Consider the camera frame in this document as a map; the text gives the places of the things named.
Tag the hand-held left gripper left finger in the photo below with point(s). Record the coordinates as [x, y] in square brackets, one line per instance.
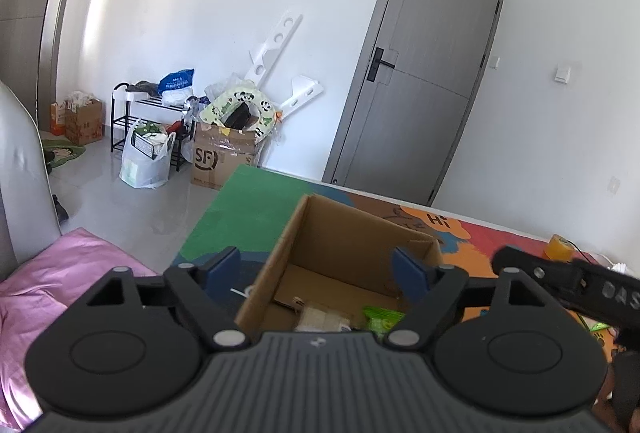
[224, 270]

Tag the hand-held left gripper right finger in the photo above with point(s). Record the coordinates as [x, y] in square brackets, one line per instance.
[407, 275]

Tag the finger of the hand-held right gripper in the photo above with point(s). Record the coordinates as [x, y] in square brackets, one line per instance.
[520, 258]

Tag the yellow tape roll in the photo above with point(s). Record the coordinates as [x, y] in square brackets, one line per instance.
[557, 247]

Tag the green snack packet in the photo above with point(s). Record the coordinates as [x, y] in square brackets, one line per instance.
[382, 319]

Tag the colourful printed table mat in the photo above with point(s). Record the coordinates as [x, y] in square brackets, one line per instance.
[250, 208]

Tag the beige paper packet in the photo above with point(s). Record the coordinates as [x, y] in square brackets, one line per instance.
[320, 319]

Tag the printed brown cardboard box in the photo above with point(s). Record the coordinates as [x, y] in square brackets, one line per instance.
[215, 163]

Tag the white plastic bag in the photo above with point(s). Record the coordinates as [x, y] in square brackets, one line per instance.
[145, 168]

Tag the pink blanket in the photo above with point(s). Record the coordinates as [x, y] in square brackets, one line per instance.
[60, 273]

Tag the black shoe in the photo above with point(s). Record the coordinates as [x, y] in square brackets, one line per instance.
[60, 209]

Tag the black metal rack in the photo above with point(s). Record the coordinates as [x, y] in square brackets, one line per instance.
[117, 123]

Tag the clear plastic bag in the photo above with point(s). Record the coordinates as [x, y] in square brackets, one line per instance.
[225, 85]

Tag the green floor rug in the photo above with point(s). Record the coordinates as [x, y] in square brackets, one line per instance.
[67, 155]

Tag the blue plastic bag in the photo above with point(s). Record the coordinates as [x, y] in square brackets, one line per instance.
[176, 80]

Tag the short white foam board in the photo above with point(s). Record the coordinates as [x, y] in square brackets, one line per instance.
[302, 90]

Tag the dark cloth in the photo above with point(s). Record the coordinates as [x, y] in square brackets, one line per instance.
[142, 87]

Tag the small brown cardboard box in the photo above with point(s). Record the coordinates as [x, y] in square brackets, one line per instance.
[85, 123]

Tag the grey door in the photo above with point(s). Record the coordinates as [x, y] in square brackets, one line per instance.
[425, 63]

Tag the orange box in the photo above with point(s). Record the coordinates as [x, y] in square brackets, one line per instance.
[56, 120]

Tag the grey padded headboard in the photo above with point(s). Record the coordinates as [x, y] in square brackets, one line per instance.
[20, 173]

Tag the white wall outlet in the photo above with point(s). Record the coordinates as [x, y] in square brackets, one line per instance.
[613, 184]

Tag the white light switch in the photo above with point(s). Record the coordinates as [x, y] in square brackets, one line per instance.
[563, 74]

